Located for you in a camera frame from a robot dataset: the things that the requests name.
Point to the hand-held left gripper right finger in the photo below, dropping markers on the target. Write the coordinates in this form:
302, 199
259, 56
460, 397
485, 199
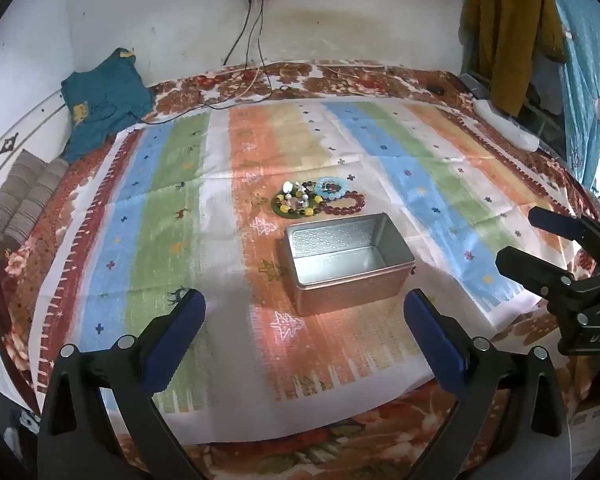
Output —
434, 340

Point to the green bangle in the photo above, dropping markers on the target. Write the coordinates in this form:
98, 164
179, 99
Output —
279, 208

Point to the mustard yellow garment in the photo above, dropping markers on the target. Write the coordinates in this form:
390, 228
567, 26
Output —
509, 35

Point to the striped brown pillow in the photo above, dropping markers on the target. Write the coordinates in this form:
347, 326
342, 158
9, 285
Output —
25, 195

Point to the white plastic object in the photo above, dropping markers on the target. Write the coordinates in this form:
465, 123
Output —
504, 122

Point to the printed cardboard box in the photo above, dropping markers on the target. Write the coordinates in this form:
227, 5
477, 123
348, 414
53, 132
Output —
597, 440

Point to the teal shirt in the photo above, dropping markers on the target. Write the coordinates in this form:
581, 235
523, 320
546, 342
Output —
105, 95

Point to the rectangular silver metal tin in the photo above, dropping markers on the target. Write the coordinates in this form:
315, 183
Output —
350, 287

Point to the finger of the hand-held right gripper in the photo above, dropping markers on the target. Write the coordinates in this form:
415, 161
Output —
549, 219
529, 270

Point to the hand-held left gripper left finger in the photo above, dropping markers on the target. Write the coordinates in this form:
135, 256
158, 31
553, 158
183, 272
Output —
180, 340

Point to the colourful striped mat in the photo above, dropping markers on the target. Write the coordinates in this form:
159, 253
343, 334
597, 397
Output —
180, 185

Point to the blue printed curtain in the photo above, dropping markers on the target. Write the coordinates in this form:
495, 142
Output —
587, 60

